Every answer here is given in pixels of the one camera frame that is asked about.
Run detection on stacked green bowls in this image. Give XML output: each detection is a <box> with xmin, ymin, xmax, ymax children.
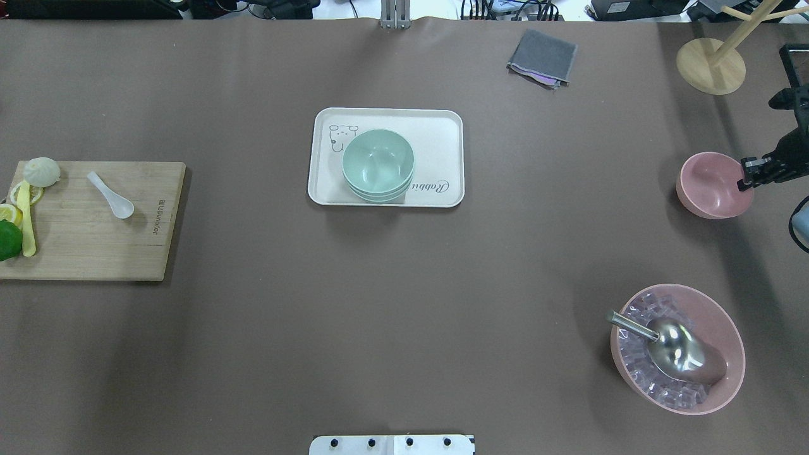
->
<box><xmin>341</xmin><ymin>129</ymin><xmax>415</xmax><ymax>203</ymax></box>

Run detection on yellow peeler strip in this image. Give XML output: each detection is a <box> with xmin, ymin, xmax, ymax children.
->
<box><xmin>16</xmin><ymin>179</ymin><xmax>37</xmax><ymax>257</ymax></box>

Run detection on green lime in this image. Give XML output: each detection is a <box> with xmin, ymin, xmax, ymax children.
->
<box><xmin>0</xmin><ymin>220</ymin><xmax>23</xmax><ymax>262</ymax></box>

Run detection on cream rabbit tray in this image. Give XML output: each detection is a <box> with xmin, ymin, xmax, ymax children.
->
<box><xmin>307</xmin><ymin>107</ymin><xmax>465</xmax><ymax>209</ymax></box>

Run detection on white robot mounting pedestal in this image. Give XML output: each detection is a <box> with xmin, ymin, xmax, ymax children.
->
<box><xmin>308</xmin><ymin>434</ymin><xmax>476</xmax><ymax>454</ymax></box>

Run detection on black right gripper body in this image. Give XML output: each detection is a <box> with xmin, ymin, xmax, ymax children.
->
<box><xmin>759</xmin><ymin>126</ymin><xmax>808</xmax><ymax>185</ymax></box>

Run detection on grey folded cloth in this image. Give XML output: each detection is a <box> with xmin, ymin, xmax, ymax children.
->
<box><xmin>508</xmin><ymin>30</ymin><xmax>578</xmax><ymax>89</ymax></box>

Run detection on large pink ice bowl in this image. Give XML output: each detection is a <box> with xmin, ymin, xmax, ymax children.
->
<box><xmin>607</xmin><ymin>283</ymin><xmax>746</xmax><ymax>415</ymax></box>

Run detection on wooden mug tree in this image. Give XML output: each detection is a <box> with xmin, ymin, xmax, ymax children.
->
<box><xmin>676</xmin><ymin>1</ymin><xmax>808</xmax><ymax>95</ymax></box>

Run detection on white ceramic spoon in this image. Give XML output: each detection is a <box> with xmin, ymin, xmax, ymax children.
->
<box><xmin>87</xmin><ymin>172</ymin><xmax>134</xmax><ymax>219</ymax></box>

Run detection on lemon slice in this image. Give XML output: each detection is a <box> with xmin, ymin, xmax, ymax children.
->
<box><xmin>0</xmin><ymin>203</ymin><xmax>24</xmax><ymax>228</ymax></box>

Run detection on aluminium frame post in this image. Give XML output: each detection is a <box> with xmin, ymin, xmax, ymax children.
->
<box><xmin>380</xmin><ymin>0</ymin><xmax>412</xmax><ymax>30</ymax></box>

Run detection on bamboo cutting board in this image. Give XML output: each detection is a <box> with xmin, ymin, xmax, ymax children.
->
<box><xmin>1</xmin><ymin>161</ymin><xmax>186</xmax><ymax>281</ymax></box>

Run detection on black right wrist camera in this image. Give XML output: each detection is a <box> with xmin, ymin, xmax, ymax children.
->
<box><xmin>768</xmin><ymin>84</ymin><xmax>808</xmax><ymax>130</ymax></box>

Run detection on metal ice scoop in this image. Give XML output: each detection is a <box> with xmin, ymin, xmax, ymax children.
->
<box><xmin>606</xmin><ymin>310</ymin><xmax>727</xmax><ymax>385</ymax></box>

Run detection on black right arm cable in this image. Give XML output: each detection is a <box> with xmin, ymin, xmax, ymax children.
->
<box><xmin>788</xmin><ymin>195</ymin><xmax>809</xmax><ymax>255</ymax></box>

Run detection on small pink bowl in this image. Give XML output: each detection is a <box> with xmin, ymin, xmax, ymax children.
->
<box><xmin>676</xmin><ymin>152</ymin><xmax>754</xmax><ymax>220</ymax></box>

